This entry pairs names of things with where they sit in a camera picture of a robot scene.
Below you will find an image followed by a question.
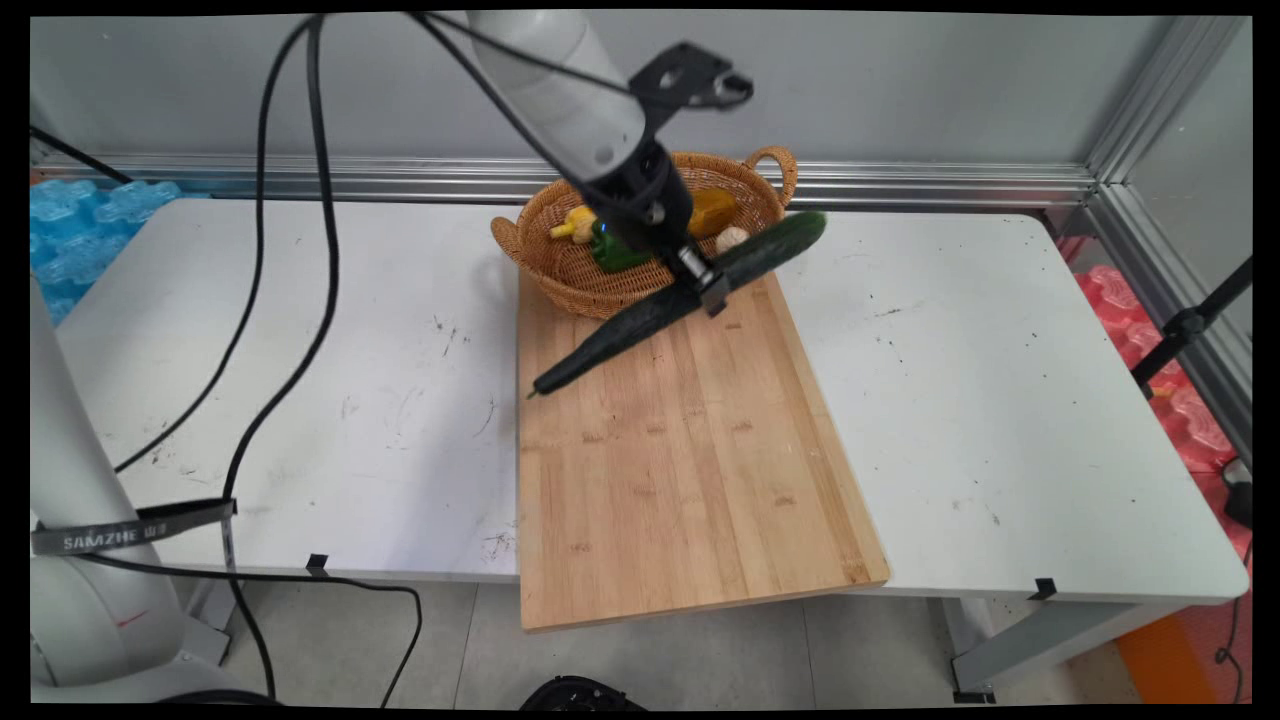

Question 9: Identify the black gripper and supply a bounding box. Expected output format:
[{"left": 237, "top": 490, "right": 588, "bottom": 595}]
[{"left": 578, "top": 138, "right": 737, "bottom": 320}]

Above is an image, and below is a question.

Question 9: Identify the long dark green cucumber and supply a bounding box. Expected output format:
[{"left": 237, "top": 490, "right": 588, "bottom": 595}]
[{"left": 527, "top": 210, "right": 830, "bottom": 400}]

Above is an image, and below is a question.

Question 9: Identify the orange bell pepper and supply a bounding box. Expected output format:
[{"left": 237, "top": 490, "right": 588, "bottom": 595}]
[{"left": 690, "top": 188, "right": 740, "bottom": 241}]

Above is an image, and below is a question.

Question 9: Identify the green bell pepper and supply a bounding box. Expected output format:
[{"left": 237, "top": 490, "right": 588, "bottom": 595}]
[{"left": 590, "top": 220, "right": 657, "bottom": 274}]

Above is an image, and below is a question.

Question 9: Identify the woven wicker basket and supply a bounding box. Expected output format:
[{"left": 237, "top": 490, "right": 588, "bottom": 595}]
[{"left": 490, "top": 147, "right": 800, "bottom": 322}]

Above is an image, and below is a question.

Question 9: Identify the yellow corn cob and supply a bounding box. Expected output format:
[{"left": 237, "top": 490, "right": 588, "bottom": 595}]
[{"left": 549, "top": 205, "right": 600, "bottom": 245}]

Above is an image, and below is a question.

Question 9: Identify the bamboo cutting board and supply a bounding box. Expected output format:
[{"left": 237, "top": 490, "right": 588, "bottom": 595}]
[{"left": 517, "top": 270, "right": 892, "bottom": 634}]

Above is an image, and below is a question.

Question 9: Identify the black round floor object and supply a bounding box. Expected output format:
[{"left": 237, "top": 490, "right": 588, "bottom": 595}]
[{"left": 519, "top": 675, "right": 647, "bottom": 712}]

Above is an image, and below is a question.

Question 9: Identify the black tripod leg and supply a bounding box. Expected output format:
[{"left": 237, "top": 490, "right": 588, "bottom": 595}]
[{"left": 1130, "top": 258, "right": 1253, "bottom": 402}]

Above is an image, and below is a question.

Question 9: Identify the grey table leg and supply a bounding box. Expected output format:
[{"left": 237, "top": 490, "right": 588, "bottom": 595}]
[
  {"left": 940, "top": 596, "right": 1193, "bottom": 704},
  {"left": 180, "top": 574, "right": 247, "bottom": 668}
]

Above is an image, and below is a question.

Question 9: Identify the red foam mat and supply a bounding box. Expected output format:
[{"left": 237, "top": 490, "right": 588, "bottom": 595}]
[{"left": 1058, "top": 235, "right": 1253, "bottom": 566}]

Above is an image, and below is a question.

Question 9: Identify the small black device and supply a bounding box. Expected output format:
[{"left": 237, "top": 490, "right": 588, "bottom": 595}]
[{"left": 1221, "top": 459, "right": 1253, "bottom": 530}]

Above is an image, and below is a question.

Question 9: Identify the orange floor strip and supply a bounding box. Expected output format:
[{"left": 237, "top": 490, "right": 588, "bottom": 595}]
[{"left": 1114, "top": 608, "right": 1253, "bottom": 707}]

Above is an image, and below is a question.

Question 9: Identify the blue foam mat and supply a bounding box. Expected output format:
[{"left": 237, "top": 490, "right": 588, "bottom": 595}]
[{"left": 30, "top": 178, "right": 184, "bottom": 327}]

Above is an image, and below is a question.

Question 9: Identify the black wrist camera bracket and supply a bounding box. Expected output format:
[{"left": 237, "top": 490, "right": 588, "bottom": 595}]
[{"left": 627, "top": 41, "right": 755, "bottom": 133}]

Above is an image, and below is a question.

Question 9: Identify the horizontal aluminium frame rail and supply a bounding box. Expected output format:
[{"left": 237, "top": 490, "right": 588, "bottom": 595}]
[{"left": 30, "top": 150, "right": 1101, "bottom": 212}]

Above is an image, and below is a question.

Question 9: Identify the thick black cable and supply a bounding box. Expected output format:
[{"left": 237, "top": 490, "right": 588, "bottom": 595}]
[{"left": 220, "top": 14, "right": 343, "bottom": 701}]

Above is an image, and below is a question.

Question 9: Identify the thin black floor cable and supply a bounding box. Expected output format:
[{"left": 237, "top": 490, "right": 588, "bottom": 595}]
[{"left": 70, "top": 552, "right": 424, "bottom": 708}]

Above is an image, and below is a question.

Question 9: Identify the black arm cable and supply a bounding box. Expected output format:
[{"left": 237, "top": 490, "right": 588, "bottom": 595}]
[{"left": 113, "top": 14, "right": 323, "bottom": 475}]

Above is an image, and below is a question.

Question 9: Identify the aluminium side frame rail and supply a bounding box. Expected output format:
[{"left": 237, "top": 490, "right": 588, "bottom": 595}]
[{"left": 1085, "top": 185, "right": 1253, "bottom": 466}]

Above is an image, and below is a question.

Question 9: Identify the slanted aluminium frame post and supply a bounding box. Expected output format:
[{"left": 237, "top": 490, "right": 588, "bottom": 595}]
[{"left": 1085, "top": 15, "right": 1251, "bottom": 191}]

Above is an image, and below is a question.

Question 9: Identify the grey velcro strap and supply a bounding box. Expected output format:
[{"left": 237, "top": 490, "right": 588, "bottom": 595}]
[{"left": 30, "top": 497, "right": 239, "bottom": 559}]

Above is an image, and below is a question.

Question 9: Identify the black cable by rail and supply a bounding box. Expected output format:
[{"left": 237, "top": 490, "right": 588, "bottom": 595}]
[{"left": 30, "top": 124, "right": 134, "bottom": 184}]

